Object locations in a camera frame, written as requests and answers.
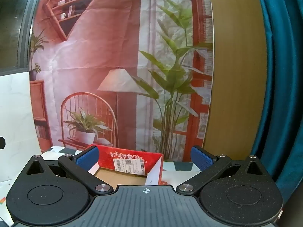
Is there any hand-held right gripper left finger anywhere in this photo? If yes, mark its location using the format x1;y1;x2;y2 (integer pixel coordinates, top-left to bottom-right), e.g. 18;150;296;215
24;145;114;196

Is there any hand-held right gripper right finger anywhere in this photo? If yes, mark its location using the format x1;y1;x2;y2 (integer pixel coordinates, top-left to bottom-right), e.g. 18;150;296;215
176;145;275;196

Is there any red strawberry print cardboard box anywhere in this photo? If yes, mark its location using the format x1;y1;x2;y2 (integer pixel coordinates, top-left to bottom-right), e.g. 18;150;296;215
87;144;175;186

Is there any white marbled panel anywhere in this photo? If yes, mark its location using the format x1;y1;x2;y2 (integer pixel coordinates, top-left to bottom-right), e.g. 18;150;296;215
0;70;42;183

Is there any yellow wooden board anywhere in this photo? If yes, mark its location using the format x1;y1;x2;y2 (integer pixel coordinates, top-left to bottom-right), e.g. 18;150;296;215
203;0;268;166

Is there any teal curtain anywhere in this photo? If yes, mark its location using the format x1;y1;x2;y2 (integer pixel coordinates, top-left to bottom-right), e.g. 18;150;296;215
250;0;303;210

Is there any printed room scene wall backdrop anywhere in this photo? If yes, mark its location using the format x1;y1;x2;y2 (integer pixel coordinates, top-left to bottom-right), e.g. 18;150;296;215
29;0;213;162

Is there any dark window with grey frame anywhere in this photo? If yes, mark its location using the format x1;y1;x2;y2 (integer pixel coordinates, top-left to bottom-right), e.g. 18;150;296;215
0;0;45;71

